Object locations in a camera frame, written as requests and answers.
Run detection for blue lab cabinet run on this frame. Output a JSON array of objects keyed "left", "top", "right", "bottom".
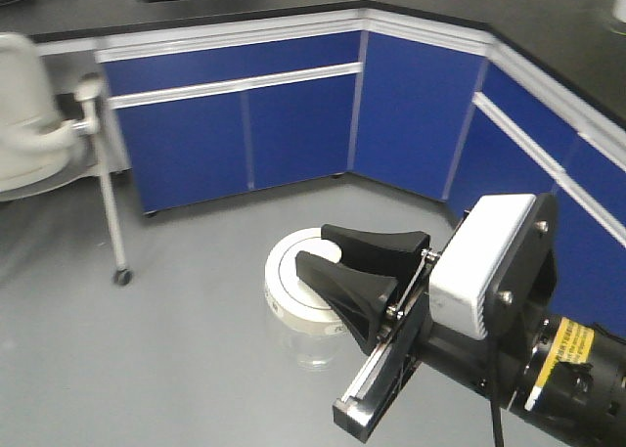
[{"left": 1, "top": 0, "right": 625, "bottom": 335}]

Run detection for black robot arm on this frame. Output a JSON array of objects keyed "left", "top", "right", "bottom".
[{"left": 295, "top": 195, "right": 625, "bottom": 446}]

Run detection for glass jar with cream lid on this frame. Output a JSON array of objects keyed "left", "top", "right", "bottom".
[{"left": 263, "top": 227, "right": 365, "bottom": 372}]

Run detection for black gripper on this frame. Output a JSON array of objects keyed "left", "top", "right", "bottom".
[{"left": 295, "top": 206, "right": 558, "bottom": 441}]

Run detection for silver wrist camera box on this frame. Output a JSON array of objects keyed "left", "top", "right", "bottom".
[{"left": 428, "top": 194, "right": 536, "bottom": 340}]

